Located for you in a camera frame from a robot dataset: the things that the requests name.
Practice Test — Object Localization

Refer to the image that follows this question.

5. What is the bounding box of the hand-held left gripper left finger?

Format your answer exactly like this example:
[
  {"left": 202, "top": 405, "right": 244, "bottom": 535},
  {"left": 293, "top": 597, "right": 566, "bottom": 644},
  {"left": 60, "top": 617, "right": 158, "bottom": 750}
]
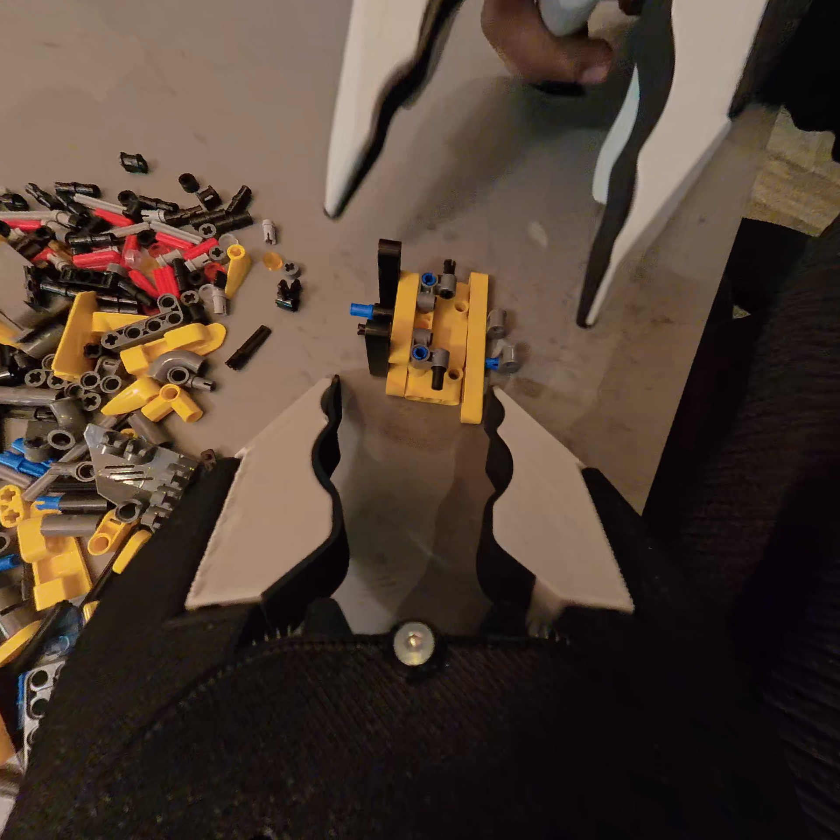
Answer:
[{"left": 184, "top": 375, "right": 350, "bottom": 611}]

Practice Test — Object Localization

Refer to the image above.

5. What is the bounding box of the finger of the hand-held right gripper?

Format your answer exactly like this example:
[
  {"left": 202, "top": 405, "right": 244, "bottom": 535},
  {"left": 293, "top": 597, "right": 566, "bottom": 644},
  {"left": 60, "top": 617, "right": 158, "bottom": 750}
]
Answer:
[
  {"left": 576, "top": 0, "right": 770, "bottom": 329},
  {"left": 323, "top": 0, "right": 463, "bottom": 221}
]

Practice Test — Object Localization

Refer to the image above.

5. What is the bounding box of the yellow toy brick frame assembly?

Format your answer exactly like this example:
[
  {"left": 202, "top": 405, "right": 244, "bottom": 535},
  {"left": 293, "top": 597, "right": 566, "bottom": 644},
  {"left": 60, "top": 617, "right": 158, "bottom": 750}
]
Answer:
[{"left": 351, "top": 238, "right": 470, "bottom": 404}]

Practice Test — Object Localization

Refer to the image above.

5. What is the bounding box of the black chair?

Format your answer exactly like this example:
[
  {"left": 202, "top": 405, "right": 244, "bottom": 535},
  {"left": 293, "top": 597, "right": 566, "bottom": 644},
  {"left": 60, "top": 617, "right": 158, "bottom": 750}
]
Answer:
[{"left": 722, "top": 217, "right": 815, "bottom": 316}]

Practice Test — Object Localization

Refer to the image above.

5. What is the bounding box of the black toy axle rod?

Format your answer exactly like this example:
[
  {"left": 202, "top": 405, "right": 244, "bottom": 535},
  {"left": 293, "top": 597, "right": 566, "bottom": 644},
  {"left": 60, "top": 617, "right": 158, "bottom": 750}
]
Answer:
[{"left": 225, "top": 325, "right": 272, "bottom": 370}]

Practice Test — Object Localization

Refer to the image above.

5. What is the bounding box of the yellow toy beam with pins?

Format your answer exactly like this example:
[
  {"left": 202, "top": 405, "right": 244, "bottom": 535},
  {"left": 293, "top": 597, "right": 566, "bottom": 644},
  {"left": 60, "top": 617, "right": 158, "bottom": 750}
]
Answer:
[{"left": 461, "top": 272, "right": 521, "bottom": 424}]

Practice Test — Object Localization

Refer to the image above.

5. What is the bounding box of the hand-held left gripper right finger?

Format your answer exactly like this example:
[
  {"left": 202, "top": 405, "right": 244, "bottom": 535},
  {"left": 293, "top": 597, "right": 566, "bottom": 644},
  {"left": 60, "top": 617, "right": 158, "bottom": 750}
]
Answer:
[{"left": 477, "top": 386, "right": 635, "bottom": 634}]

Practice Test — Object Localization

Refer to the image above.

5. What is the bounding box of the person's right hand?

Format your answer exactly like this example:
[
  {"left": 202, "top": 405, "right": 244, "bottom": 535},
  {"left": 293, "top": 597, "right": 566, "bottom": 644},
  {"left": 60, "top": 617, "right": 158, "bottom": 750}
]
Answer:
[{"left": 481, "top": 0, "right": 614, "bottom": 86}]

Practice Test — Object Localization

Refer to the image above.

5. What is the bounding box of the person's dark knit sweater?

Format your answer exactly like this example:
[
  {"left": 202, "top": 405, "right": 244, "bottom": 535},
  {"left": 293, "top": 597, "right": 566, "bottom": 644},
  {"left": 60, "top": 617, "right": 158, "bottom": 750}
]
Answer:
[{"left": 640, "top": 217, "right": 840, "bottom": 840}]

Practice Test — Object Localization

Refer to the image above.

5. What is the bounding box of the pile of toy building parts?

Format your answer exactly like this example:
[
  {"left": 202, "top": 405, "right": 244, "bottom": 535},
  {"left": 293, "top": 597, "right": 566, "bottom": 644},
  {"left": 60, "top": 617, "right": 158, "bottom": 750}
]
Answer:
[{"left": 0, "top": 174, "right": 257, "bottom": 775}]

